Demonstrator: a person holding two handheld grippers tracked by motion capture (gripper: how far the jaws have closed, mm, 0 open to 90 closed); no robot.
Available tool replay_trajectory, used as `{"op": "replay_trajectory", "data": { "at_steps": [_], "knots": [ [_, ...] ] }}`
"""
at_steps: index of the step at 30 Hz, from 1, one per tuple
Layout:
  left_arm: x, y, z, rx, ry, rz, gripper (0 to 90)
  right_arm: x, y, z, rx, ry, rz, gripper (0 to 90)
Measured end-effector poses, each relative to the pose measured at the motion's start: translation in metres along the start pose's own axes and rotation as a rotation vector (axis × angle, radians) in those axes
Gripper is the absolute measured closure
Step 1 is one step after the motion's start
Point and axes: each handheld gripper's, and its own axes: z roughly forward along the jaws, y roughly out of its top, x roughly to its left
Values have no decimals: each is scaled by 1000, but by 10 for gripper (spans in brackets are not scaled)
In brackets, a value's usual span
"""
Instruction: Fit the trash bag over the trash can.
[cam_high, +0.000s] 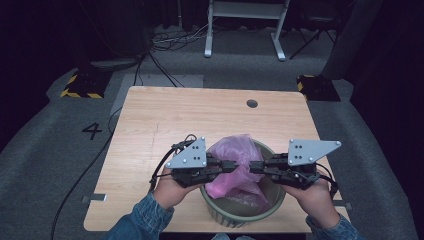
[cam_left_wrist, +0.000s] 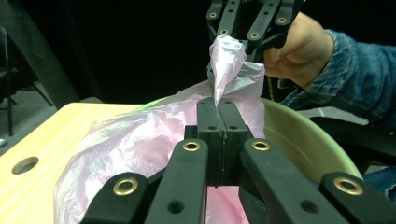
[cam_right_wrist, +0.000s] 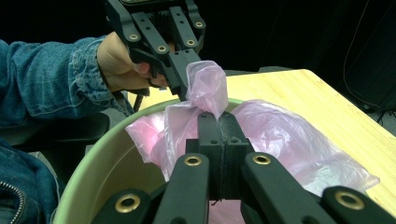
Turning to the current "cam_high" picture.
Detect hand-held gripper black cable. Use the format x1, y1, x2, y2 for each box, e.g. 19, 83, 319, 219
148, 133, 198, 193
314, 162, 340, 200

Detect black yellow striped floor base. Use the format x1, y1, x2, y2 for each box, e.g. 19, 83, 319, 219
59, 68, 113, 100
296, 73, 342, 103

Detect long black floor cable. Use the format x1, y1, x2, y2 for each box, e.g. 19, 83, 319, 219
49, 105, 125, 240

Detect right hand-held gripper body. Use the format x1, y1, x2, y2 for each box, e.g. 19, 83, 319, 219
274, 138, 343, 191

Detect green plastic bin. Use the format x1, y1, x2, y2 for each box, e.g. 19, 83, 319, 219
199, 139, 287, 229

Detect person's right hand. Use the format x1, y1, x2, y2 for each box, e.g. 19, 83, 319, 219
282, 175, 341, 230

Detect dark tripod legs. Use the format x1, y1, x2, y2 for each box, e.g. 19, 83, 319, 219
288, 13, 338, 61

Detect pink plastic bag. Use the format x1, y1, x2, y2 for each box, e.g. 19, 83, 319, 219
204, 133, 270, 208

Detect person's left hand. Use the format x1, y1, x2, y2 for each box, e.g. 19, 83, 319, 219
152, 175, 201, 211

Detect left hand-held gripper black cable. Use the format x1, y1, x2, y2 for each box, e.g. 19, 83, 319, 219
148, 133, 198, 193

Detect person's jeans knees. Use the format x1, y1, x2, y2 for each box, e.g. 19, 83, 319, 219
210, 232, 257, 240

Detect bundle of floor cables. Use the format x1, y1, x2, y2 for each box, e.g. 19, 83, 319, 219
133, 22, 215, 88

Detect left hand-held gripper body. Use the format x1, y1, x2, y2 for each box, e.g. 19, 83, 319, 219
165, 135, 223, 189

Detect white metal stand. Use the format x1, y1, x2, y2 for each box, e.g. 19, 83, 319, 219
203, 0, 291, 62

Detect dark equipment stand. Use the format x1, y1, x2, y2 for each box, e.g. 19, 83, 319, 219
77, 0, 152, 72

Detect grey slanted column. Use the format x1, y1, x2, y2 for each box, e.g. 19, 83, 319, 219
320, 0, 385, 81

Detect grey table edge bracket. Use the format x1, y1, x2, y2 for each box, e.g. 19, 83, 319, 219
81, 193, 108, 205
333, 199, 353, 211

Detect right hand-held gripper black cable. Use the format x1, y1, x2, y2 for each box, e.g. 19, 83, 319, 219
314, 162, 340, 200

